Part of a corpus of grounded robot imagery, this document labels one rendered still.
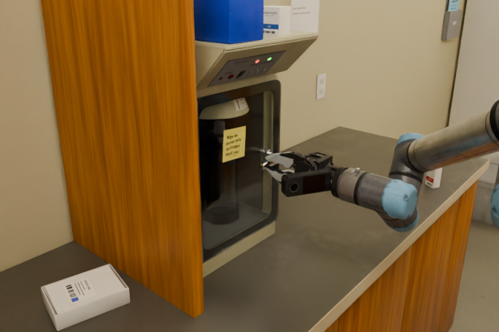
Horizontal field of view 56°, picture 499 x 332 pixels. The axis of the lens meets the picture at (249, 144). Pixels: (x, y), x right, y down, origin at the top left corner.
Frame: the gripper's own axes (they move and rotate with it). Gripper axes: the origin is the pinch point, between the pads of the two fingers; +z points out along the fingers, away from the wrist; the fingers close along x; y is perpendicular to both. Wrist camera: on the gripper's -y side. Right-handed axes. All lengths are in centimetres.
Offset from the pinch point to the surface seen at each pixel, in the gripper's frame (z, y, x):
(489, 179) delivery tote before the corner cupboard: 2, 252, -86
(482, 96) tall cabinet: 25, 290, -37
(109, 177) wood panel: 24.0, -28.9, -1.2
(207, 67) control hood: -1.4, -21.2, 26.4
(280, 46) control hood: -5.2, -3.1, 29.1
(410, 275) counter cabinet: -22, 48, -47
